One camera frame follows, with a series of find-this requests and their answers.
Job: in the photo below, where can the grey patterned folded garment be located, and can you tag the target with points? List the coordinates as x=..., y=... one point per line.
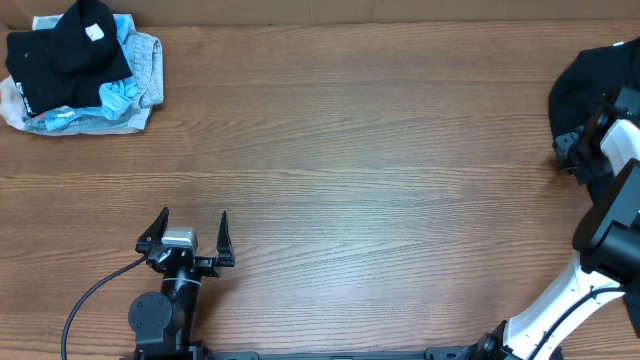
x=145, y=55

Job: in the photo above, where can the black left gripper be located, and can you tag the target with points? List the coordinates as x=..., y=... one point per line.
x=201, y=259

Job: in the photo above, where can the folded black garment on pile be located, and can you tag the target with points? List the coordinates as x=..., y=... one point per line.
x=67, y=64

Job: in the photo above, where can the brown cardboard back wall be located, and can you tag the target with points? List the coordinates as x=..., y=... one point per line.
x=169, y=13

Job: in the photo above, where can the black t-shirt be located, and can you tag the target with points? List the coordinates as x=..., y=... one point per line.
x=600, y=91

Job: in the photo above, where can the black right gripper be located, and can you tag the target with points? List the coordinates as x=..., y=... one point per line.
x=567, y=146

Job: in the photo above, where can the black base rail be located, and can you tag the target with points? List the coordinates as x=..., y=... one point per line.
x=431, y=353

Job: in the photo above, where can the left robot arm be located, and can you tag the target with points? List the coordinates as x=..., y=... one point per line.
x=163, y=321

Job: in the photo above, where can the light blue folded garment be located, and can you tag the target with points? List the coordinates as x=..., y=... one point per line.
x=116, y=97

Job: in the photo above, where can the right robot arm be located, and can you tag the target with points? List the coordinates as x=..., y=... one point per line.
x=605, y=262

